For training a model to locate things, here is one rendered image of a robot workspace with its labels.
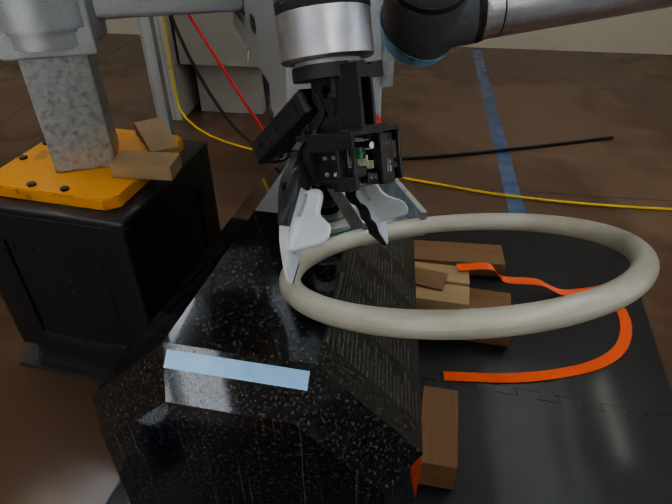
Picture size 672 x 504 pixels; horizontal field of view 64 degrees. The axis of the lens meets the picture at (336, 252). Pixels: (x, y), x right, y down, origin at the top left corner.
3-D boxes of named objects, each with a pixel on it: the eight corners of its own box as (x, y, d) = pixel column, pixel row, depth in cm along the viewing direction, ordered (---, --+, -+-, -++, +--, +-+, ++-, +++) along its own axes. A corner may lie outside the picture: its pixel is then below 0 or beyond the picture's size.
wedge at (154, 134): (136, 134, 200) (133, 122, 197) (162, 129, 204) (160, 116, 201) (152, 155, 186) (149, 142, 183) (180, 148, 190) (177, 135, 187)
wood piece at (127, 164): (112, 178, 173) (108, 163, 170) (125, 164, 181) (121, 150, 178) (172, 181, 171) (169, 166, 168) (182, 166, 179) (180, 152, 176)
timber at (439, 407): (452, 490, 168) (457, 468, 161) (414, 483, 170) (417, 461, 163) (453, 412, 192) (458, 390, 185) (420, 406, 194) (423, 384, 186)
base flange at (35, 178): (-20, 193, 173) (-26, 180, 170) (74, 132, 211) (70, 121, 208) (115, 213, 163) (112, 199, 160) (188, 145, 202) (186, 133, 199)
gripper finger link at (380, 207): (418, 248, 59) (380, 190, 53) (376, 244, 63) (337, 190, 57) (429, 227, 60) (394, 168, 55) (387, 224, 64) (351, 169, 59)
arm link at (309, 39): (254, 21, 50) (325, 24, 57) (262, 76, 51) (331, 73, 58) (322, -1, 44) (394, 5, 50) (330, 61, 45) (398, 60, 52)
